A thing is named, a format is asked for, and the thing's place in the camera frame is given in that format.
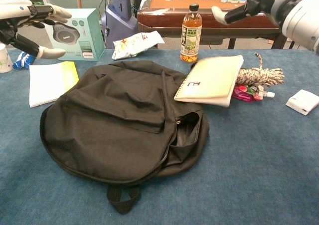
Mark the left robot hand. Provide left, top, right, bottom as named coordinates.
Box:
left=0, top=0, right=73, bottom=60

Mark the spiral bound notebook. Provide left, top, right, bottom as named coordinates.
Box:
left=173, top=54, right=245, bottom=108

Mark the black fabric backpack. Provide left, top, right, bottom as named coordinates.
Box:
left=39, top=60, right=210, bottom=215

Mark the white snack bag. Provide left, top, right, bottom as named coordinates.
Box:
left=112, top=30, right=165, bottom=60

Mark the white mug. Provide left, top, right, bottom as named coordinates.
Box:
left=0, top=43, right=13, bottom=73

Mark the blue cookie pack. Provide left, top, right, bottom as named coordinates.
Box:
left=12, top=50, right=37, bottom=70

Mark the teal speaker box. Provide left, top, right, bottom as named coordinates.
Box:
left=43, top=8, right=106, bottom=61

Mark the white and yellow booklet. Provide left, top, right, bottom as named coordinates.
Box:
left=28, top=61, right=80, bottom=108

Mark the amber tea bottle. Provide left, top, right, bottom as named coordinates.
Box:
left=179, top=3, right=203, bottom=63

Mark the brown mahjong table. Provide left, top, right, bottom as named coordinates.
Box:
left=137, top=0, right=286, bottom=50

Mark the pink drink pouch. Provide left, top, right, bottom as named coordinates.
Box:
left=231, top=84, right=276, bottom=103

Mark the small white box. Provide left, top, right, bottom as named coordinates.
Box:
left=285, top=89, right=319, bottom=116

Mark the blue table mat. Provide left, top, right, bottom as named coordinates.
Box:
left=0, top=48, right=319, bottom=225

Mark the black and white rope bundle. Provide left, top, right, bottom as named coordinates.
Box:
left=235, top=52, right=286, bottom=87

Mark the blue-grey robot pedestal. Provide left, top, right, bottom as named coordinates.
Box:
left=101, top=0, right=139, bottom=49

